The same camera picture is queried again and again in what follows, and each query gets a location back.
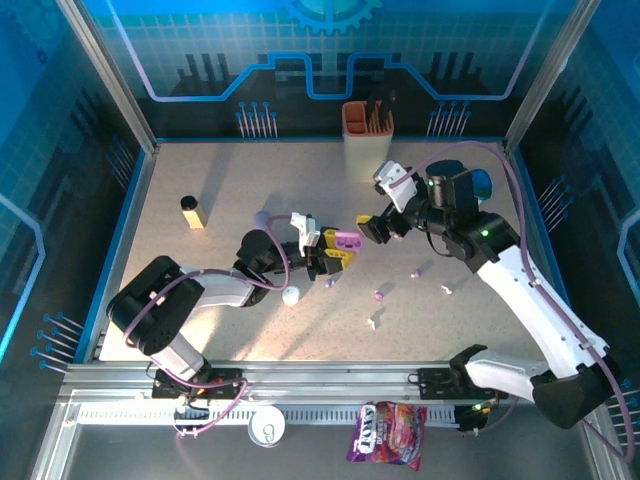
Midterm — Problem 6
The purple earbud charging case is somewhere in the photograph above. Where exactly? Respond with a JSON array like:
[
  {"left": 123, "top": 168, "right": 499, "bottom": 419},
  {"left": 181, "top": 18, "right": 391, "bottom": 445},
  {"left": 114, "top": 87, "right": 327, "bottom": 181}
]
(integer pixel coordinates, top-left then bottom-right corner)
[{"left": 334, "top": 229, "right": 366, "bottom": 254}]

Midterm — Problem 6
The white cup blue lid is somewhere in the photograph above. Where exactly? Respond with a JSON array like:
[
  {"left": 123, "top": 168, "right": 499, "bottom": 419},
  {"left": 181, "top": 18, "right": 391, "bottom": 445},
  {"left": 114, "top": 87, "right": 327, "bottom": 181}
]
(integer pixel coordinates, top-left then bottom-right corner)
[{"left": 469, "top": 168, "right": 495, "bottom": 202}]

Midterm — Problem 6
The beige utensil holder orange top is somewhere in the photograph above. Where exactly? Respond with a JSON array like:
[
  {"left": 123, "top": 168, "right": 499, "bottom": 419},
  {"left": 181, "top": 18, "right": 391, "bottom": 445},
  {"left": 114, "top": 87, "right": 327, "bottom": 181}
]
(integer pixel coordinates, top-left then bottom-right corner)
[{"left": 341, "top": 101, "right": 396, "bottom": 185}]

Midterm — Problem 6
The wooden bottle black cap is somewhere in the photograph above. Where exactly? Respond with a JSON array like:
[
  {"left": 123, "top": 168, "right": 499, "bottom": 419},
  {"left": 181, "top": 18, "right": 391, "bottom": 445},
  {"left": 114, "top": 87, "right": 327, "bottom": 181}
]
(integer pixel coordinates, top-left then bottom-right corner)
[{"left": 180, "top": 194, "right": 208, "bottom": 231}]

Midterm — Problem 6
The purple candy bag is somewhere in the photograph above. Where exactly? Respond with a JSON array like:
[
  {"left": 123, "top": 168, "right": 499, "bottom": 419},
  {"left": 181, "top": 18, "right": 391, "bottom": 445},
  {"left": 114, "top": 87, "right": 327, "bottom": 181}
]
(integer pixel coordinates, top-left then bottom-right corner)
[{"left": 346, "top": 400, "right": 429, "bottom": 473}]

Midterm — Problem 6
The black control box green light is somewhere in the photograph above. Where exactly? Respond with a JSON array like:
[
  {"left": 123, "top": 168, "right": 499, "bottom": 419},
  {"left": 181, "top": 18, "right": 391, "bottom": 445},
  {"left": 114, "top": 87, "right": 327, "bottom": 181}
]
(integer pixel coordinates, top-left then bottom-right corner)
[{"left": 453, "top": 403, "right": 496, "bottom": 437}]

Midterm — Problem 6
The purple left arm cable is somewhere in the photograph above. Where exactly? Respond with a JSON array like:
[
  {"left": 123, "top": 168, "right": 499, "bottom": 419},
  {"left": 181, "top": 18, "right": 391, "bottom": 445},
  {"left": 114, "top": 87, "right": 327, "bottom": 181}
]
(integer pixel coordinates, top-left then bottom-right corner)
[{"left": 122, "top": 209, "right": 302, "bottom": 441}]

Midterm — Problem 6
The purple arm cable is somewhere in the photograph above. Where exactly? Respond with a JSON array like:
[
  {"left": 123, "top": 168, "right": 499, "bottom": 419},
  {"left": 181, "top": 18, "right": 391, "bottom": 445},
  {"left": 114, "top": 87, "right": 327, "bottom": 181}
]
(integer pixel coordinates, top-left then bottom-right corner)
[
  {"left": 122, "top": 209, "right": 302, "bottom": 441},
  {"left": 389, "top": 140, "right": 637, "bottom": 464}
]

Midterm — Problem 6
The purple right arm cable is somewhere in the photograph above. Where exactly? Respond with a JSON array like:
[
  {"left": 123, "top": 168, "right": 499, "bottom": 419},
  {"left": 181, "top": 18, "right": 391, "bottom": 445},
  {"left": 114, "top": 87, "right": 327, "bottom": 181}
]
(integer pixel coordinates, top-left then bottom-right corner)
[{"left": 389, "top": 140, "right": 637, "bottom": 464}]

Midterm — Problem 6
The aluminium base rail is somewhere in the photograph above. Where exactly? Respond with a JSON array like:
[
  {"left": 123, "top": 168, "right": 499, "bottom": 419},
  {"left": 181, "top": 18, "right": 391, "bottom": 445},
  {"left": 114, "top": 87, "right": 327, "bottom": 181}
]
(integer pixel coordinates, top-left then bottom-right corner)
[{"left": 59, "top": 360, "right": 601, "bottom": 401}]

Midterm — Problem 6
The black knife handle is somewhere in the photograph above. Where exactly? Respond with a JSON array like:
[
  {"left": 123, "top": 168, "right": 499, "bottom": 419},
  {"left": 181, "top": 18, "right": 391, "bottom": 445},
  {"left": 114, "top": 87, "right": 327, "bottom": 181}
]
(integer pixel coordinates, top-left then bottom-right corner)
[{"left": 382, "top": 89, "right": 398, "bottom": 132}]

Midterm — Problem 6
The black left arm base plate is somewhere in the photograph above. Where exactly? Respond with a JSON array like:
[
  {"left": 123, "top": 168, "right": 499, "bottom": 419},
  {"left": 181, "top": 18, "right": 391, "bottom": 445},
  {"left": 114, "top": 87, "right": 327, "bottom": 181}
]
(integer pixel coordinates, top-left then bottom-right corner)
[{"left": 151, "top": 367, "right": 247, "bottom": 401}]

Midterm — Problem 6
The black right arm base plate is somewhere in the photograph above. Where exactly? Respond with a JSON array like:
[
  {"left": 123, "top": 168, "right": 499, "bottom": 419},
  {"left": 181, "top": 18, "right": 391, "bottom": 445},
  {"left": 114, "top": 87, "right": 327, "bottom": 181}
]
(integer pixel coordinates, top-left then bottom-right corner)
[{"left": 416, "top": 367, "right": 509, "bottom": 401}]

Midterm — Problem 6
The white slotted cable duct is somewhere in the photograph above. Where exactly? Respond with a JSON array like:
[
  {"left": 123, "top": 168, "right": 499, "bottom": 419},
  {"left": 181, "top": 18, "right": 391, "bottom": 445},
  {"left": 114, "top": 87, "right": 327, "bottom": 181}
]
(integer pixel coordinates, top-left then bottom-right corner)
[{"left": 77, "top": 405, "right": 459, "bottom": 427}]

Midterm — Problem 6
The aluminium frame post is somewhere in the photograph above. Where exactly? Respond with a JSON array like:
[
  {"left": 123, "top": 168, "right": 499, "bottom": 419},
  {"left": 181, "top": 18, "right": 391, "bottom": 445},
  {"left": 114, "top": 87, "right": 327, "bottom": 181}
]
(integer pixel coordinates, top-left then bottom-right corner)
[
  {"left": 55, "top": 0, "right": 161, "bottom": 155},
  {"left": 502, "top": 0, "right": 601, "bottom": 156}
]

